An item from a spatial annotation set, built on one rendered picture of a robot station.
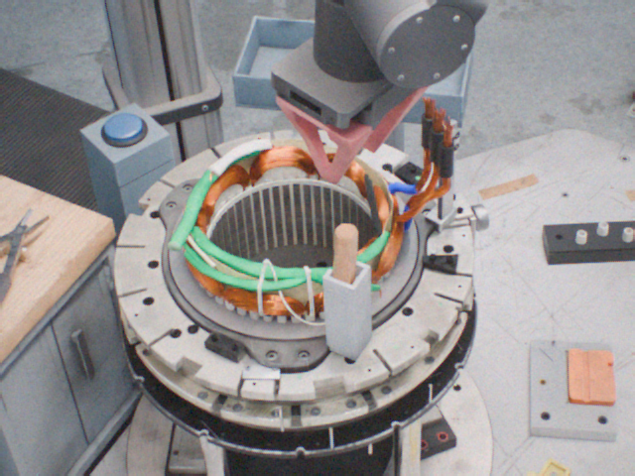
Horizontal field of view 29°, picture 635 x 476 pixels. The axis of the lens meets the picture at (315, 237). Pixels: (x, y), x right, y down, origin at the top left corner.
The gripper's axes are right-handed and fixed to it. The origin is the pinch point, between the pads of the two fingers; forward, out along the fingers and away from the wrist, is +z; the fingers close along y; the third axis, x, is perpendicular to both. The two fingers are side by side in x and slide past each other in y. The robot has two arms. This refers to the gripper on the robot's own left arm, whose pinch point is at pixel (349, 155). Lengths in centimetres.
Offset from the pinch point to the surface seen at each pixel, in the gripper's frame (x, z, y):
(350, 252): -1.1, 9.2, -0.4
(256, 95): 30.9, 28.3, 23.9
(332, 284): -0.4, 12.6, -1.4
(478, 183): 17, 53, 51
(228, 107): 116, 137, 107
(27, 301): 25.6, 26.5, -12.2
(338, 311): -1.0, 15.6, -1.2
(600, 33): 63, 130, 185
